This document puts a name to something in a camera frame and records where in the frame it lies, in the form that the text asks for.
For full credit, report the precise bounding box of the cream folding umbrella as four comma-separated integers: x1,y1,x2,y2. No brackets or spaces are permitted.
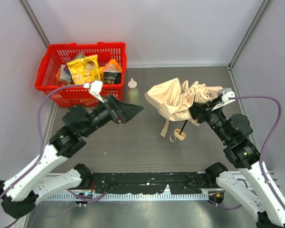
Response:
144,78,223,137

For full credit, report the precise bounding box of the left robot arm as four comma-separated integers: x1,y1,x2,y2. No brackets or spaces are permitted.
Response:
0,95,143,219

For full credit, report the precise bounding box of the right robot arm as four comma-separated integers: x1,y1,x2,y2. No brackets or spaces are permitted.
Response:
190,101,285,228

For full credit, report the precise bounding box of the clear plastic bottle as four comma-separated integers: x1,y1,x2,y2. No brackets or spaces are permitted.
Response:
128,78,139,105

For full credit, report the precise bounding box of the black snack packet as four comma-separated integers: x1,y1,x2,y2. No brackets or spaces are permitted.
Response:
103,69,122,85

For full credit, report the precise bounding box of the orange snack bag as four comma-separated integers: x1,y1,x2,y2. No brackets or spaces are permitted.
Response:
99,59,122,74

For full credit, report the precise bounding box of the yellow snack bag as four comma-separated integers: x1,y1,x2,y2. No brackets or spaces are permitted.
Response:
67,54,102,85

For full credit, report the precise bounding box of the grey box in basket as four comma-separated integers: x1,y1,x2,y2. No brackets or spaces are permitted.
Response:
56,64,72,85

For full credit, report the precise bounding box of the red plastic shopping basket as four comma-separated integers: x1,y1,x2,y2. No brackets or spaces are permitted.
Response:
35,42,127,108

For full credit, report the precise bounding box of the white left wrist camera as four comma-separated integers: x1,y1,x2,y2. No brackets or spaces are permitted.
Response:
83,80,105,103

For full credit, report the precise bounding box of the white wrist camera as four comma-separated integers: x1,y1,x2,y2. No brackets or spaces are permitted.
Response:
83,80,105,103
212,88,236,111

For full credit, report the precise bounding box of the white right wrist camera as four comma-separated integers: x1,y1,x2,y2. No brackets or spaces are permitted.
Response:
212,88,236,111

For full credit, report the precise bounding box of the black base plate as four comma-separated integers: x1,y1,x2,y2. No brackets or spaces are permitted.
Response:
64,171,226,195

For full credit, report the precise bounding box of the grey slotted cable duct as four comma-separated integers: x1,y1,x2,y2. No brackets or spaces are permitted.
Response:
45,190,209,202

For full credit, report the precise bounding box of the right wall corner profile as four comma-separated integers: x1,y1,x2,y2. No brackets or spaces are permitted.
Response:
228,0,273,71

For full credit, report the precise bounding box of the grey wall corner profile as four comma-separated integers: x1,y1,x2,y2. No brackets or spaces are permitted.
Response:
19,0,50,47

